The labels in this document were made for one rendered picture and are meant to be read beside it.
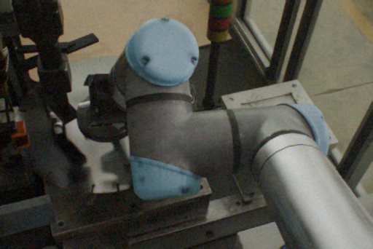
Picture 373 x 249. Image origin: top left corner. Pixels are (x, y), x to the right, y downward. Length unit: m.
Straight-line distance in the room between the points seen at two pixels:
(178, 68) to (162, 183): 0.12
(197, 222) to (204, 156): 0.48
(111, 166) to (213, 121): 0.34
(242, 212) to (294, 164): 0.55
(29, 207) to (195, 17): 0.86
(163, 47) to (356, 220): 0.25
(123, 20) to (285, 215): 1.06
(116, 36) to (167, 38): 0.85
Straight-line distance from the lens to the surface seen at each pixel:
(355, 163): 0.91
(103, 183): 0.79
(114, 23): 1.39
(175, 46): 0.50
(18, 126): 0.87
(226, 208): 0.99
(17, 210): 0.74
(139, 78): 0.50
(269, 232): 0.82
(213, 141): 0.49
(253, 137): 0.50
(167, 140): 0.49
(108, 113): 0.68
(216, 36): 0.99
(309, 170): 0.43
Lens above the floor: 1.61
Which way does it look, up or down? 51 degrees down
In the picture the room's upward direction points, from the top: 4 degrees clockwise
